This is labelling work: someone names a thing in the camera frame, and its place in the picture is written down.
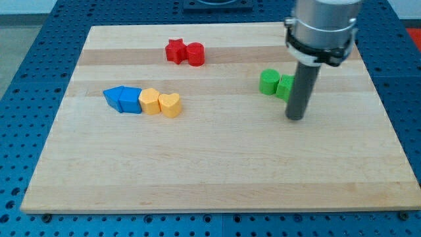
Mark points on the red cylinder block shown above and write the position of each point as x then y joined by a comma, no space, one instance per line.
195,54

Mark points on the blue triangle block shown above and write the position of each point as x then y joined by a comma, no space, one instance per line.
112,96

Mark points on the yellow heart block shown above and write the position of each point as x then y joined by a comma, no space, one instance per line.
171,105

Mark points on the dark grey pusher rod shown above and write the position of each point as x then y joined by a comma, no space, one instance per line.
301,90

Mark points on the wooden board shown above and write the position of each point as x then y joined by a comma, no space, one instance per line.
231,149

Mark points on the yellow hexagon block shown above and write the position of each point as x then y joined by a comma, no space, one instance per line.
149,101

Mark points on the red star block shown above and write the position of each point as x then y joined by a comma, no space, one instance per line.
176,51

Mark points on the blue cube block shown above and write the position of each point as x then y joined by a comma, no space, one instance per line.
129,100

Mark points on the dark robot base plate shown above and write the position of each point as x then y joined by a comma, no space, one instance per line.
216,5

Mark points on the green cylinder block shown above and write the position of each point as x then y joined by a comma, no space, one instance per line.
269,79

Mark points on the green star block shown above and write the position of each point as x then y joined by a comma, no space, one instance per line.
284,87

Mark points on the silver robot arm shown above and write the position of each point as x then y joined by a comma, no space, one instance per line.
317,32

